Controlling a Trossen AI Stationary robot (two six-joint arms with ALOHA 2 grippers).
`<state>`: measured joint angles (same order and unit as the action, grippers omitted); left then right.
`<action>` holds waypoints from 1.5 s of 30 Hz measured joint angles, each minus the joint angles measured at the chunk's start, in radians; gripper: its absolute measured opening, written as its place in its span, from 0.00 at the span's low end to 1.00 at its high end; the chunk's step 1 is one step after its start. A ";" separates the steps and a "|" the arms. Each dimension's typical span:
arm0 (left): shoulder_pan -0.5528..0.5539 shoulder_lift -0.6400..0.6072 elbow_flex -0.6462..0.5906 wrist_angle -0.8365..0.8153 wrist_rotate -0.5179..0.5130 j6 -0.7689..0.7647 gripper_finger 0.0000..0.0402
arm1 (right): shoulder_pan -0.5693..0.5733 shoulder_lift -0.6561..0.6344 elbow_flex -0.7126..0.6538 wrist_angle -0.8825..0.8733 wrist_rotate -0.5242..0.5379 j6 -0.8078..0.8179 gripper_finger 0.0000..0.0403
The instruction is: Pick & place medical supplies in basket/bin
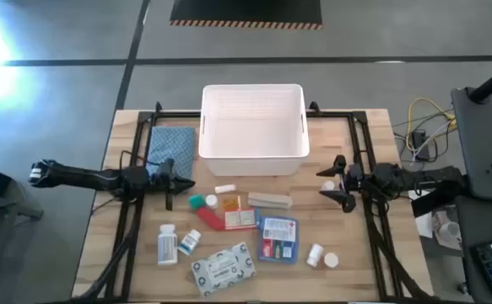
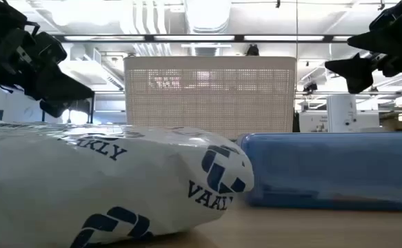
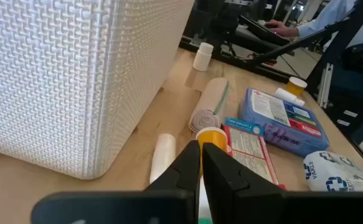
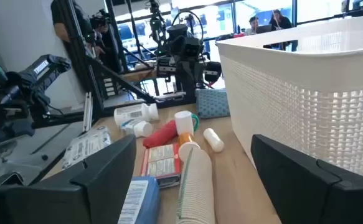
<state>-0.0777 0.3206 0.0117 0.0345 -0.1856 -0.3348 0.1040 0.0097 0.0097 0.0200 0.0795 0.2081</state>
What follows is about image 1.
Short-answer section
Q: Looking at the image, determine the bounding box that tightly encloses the white patterned wipes pack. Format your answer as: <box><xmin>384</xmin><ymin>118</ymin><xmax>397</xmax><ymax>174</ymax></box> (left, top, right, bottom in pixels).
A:
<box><xmin>191</xmin><ymin>241</ymin><xmax>258</xmax><ymax>297</ymax></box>

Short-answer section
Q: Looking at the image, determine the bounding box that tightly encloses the red white bandage box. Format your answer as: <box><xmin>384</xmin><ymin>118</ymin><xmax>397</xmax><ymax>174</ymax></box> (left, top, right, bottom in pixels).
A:
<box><xmin>223</xmin><ymin>207</ymin><xmax>258</xmax><ymax>231</ymax></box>

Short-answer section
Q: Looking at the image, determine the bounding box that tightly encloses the black side desk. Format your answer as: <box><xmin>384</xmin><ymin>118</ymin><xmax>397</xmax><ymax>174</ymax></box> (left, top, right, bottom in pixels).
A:
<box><xmin>450</xmin><ymin>86</ymin><xmax>492</xmax><ymax>204</ymax></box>

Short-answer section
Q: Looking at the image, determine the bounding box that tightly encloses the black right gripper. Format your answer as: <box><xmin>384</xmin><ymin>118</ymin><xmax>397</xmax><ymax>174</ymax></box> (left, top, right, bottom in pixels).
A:
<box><xmin>316</xmin><ymin>154</ymin><xmax>367</xmax><ymax>214</ymax></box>

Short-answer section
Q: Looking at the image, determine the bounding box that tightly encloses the yellow cable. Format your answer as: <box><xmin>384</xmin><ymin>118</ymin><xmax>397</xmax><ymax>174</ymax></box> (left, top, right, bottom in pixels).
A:
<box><xmin>405</xmin><ymin>96</ymin><xmax>457</xmax><ymax>153</ymax></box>

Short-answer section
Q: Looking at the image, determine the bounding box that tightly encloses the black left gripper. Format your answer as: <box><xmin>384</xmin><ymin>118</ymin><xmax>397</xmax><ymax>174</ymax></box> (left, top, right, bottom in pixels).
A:
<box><xmin>156</xmin><ymin>158</ymin><xmax>196</xmax><ymax>211</ymax></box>

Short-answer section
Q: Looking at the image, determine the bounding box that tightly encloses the black hazard-striped floor mat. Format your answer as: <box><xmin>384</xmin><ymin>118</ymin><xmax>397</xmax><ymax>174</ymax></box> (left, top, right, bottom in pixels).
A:
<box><xmin>169</xmin><ymin>0</ymin><xmax>324</xmax><ymax>30</ymax></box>

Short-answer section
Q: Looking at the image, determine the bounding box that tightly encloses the black power adapter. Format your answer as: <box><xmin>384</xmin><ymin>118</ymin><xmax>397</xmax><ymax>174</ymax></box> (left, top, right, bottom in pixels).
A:
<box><xmin>411</xmin><ymin>129</ymin><xmax>431</xmax><ymax>161</ymax></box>

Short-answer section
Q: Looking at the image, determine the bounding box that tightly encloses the small bottle blue label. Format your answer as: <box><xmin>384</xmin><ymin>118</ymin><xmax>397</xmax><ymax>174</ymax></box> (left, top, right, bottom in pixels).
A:
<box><xmin>177</xmin><ymin>228</ymin><xmax>203</xmax><ymax>257</ymax></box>

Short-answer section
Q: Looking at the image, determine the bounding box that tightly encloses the red tube green cap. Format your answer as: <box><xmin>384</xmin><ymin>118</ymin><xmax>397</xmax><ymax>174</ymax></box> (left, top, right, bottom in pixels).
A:
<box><xmin>187</xmin><ymin>193</ymin><xmax>226</xmax><ymax>232</ymax></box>

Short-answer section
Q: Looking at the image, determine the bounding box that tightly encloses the orange pill bottle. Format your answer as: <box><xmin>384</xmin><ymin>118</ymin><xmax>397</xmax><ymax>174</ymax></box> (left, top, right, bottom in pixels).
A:
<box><xmin>221</xmin><ymin>195</ymin><xmax>241</xmax><ymax>212</ymax></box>

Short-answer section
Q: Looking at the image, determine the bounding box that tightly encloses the large white pill bottle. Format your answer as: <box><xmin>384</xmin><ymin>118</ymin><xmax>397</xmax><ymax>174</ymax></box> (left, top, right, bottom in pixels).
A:
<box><xmin>157</xmin><ymin>223</ymin><xmax>179</xmax><ymax>267</ymax></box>

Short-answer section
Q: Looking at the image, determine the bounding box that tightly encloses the white paper sheet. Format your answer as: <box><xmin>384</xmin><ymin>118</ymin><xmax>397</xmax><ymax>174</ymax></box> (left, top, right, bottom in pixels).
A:
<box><xmin>409</xmin><ymin>187</ymin><xmax>435</xmax><ymax>240</ymax></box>

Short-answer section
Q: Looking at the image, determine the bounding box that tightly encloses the blue first aid case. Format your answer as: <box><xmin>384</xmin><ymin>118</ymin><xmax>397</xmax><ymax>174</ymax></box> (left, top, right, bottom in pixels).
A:
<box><xmin>257</xmin><ymin>215</ymin><xmax>300</xmax><ymax>265</ymax></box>

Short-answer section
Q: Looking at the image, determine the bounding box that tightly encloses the blue patterned cloth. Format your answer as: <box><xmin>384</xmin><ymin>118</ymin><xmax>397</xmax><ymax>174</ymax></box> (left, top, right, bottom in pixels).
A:
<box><xmin>146</xmin><ymin>125</ymin><xmax>197</xmax><ymax>181</ymax></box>

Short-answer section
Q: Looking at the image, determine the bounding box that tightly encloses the black metal table frame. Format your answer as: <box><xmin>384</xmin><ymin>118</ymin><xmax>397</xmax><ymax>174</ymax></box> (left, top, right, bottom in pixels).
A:
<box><xmin>74</xmin><ymin>100</ymin><xmax>441</xmax><ymax>303</ymax></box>

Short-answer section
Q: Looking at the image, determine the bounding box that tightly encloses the white cup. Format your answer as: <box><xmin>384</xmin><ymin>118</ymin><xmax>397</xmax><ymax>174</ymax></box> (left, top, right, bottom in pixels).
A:
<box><xmin>437</xmin><ymin>219</ymin><xmax>462</xmax><ymax>248</ymax></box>

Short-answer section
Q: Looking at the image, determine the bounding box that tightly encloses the white plastic basket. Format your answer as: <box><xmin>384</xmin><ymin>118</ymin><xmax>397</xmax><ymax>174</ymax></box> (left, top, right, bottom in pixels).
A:
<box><xmin>197</xmin><ymin>83</ymin><xmax>311</xmax><ymax>177</ymax></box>

